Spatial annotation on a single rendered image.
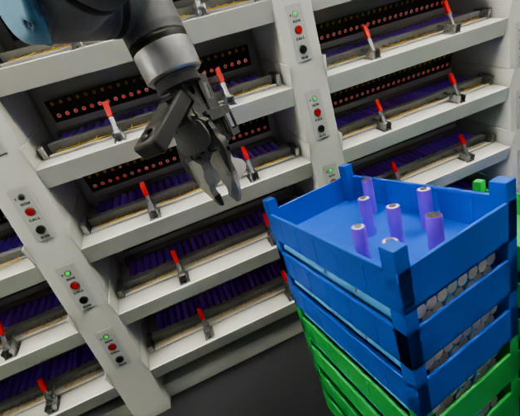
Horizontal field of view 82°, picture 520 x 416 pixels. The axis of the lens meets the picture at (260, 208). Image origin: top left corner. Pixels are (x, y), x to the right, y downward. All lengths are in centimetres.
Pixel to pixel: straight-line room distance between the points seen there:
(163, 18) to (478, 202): 49
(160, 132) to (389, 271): 32
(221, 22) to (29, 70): 40
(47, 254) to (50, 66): 40
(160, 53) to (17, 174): 44
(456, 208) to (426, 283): 17
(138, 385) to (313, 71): 95
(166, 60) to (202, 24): 30
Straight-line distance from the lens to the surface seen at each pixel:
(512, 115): 129
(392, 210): 43
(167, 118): 45
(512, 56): 127
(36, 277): 87
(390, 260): 32
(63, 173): 78
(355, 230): 39
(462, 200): 50
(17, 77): 79
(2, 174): 81
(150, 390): 102
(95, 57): 76
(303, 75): 81
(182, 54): 49
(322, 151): 83
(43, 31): 44
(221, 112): 51
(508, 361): 60
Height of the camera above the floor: 73
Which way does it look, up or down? 19 degrees down
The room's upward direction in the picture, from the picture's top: 18 degrees counter-clockwise
